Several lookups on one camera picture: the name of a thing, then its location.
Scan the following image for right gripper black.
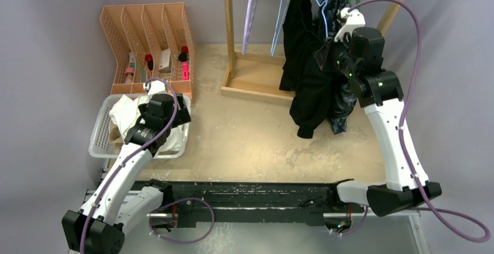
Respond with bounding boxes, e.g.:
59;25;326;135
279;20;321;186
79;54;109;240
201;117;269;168
316;33;361;80

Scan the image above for white shorts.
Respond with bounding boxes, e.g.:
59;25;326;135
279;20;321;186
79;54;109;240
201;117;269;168
108;94;186;158

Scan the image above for plain black shorts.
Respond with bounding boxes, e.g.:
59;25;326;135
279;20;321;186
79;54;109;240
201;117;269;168
279;0;335;139

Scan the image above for beige shorts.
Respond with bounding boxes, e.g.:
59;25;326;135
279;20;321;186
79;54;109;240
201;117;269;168
108;128;124;144

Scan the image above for white plastic basket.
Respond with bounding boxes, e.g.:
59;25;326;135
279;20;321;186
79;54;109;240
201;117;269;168
88;94;190;159

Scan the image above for peach plastic file organizer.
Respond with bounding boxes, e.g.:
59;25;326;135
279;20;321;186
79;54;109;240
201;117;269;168
100;2;196;99

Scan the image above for lilac hanger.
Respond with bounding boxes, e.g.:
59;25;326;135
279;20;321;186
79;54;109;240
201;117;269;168
242;0;258;54

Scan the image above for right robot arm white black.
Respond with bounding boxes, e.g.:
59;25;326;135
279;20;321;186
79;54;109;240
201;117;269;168
316;27;442;217

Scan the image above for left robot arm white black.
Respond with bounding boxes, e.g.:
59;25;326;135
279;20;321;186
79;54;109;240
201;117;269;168
62;93;191;253

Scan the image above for black patterned shorts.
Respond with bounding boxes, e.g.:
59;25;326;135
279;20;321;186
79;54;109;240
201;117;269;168
314;0;357;135

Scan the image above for pink highlighter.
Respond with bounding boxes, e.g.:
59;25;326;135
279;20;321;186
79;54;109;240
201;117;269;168
182;61;190;81

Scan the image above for white small box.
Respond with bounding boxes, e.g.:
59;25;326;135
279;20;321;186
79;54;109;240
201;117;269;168
158;48;172;73

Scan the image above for red black marker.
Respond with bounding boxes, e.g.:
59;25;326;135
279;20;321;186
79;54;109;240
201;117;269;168
144;54;154;71

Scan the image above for wooden clothes rack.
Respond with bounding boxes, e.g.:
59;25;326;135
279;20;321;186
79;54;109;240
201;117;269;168
221;0;421;107

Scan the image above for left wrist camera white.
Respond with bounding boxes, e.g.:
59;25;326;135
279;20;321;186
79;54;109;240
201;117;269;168
143;80;167;97

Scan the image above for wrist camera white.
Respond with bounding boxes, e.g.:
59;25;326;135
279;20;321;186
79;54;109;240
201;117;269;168
143;80;167;97
334;7;366;43

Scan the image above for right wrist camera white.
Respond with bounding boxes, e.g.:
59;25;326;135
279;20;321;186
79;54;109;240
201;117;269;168
334;7;366;43

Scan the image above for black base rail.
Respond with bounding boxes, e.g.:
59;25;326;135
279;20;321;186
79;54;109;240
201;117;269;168
131;179;364;228

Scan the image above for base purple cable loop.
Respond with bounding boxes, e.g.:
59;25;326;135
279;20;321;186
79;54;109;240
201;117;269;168
149;197;216;245

